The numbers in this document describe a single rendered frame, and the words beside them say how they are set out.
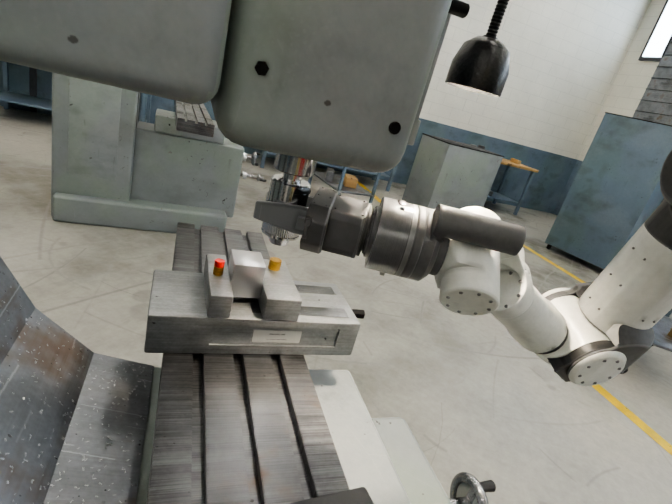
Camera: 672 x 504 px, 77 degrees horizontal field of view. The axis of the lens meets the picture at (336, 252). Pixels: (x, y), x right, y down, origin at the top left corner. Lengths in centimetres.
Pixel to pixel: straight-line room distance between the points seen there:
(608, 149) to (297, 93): 621
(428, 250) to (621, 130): 608
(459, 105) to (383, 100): 788
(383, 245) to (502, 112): 839
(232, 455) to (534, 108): 894
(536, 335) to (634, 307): 13
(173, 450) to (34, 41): 44
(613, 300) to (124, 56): 62
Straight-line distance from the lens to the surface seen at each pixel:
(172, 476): 57
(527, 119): 921
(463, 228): 47
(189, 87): 36
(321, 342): 76
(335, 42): 39
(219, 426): 62
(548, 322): 64
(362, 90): 40
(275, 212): 48
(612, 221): 642
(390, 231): 47
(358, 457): 75
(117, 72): 36
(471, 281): 48
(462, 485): 110
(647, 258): 65
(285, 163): 48
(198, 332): 70
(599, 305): 69
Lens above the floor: 138
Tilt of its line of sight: 21 degrees down
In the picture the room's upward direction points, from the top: 15 degrees clockwise
